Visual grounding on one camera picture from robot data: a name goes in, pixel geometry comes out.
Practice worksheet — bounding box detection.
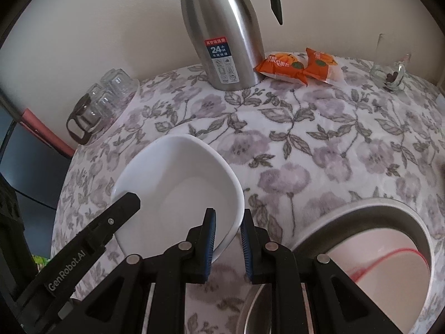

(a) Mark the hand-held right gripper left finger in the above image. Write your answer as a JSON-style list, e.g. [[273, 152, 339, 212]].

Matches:
[[71, 208, 218, 334]]

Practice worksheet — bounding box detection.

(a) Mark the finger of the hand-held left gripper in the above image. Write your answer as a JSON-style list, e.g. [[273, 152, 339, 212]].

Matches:
[[14, 192, 141, 325]]

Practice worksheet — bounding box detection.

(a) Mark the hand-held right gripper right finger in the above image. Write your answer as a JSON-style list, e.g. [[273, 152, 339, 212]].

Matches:
[[240, 209, 393, 334]]

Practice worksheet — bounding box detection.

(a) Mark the white bowl strawberry print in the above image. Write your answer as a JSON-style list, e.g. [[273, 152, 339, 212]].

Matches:
[[110, 134, 246, 263]]

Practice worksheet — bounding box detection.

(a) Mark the white plate black rim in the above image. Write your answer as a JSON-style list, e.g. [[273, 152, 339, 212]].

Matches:
[[323, 212, 432, 334]]

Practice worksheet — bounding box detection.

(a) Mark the stainless steel plate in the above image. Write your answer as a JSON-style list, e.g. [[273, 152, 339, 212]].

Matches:
[[238, 198, 435, 334]]

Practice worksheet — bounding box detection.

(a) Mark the black cup holder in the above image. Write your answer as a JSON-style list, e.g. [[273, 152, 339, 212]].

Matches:
[[66, 97, 105, 146]]

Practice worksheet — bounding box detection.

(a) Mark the floral tablecloth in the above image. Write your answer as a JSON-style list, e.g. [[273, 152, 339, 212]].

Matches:
[[50, 54, 445, 334]]

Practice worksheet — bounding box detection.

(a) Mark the set of clear glass cups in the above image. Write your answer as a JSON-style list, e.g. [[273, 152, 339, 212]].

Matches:
[[75, 69, 140, 133]]

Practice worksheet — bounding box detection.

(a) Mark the stainless steel thermos jug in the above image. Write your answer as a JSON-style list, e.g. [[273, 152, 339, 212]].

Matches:
[[166, 0, 284, 92]]

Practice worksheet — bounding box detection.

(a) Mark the clear glass mug strawberry print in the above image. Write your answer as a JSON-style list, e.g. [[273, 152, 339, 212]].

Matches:
[[369, 34, 412, 93]]

